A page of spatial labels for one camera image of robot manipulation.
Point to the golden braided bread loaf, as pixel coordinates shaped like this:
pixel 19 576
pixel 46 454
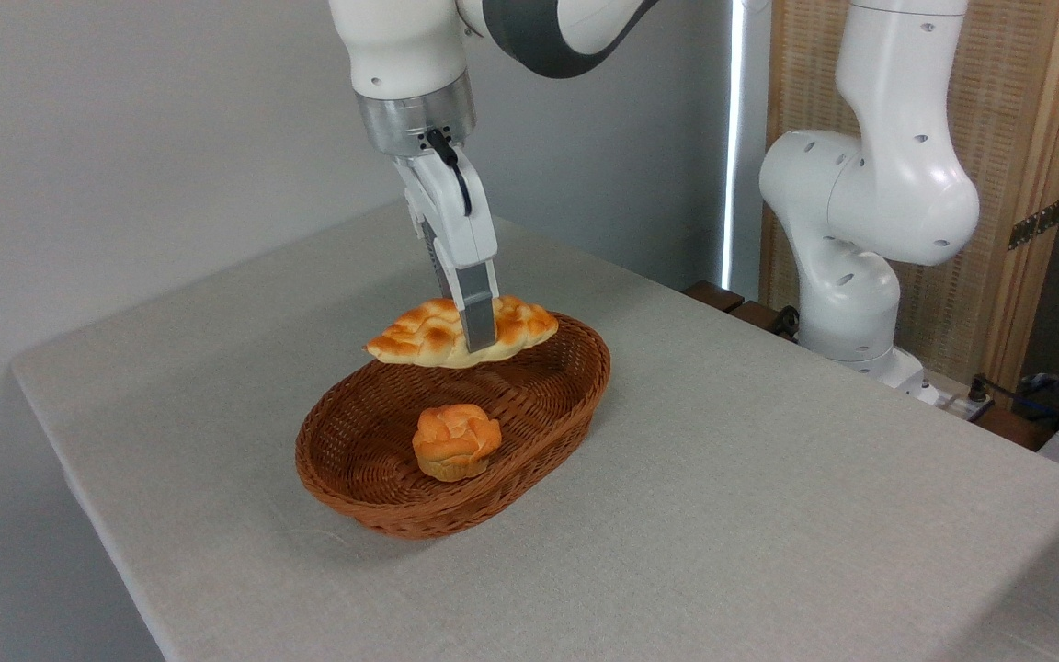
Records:
pixel 419 336

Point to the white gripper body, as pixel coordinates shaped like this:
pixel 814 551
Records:
pixel 456 221

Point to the wooden rattan folding screen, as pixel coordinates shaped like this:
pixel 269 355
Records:
pixel 1017 110

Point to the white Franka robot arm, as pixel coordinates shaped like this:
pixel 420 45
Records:
pixel 870 184

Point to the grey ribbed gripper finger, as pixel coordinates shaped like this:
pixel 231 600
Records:
pixel 479 313
pixel 439 271

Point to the white power strip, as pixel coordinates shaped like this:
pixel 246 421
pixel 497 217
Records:
pixel 957 405

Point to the dark metal screen hinge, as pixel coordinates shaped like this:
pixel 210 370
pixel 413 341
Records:
pixel 1035 223

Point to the brown wicker oval basket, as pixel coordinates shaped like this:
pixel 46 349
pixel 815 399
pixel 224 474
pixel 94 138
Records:
pixel 373 478

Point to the orange muffin bread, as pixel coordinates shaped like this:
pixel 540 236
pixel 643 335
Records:
pixel 456 441

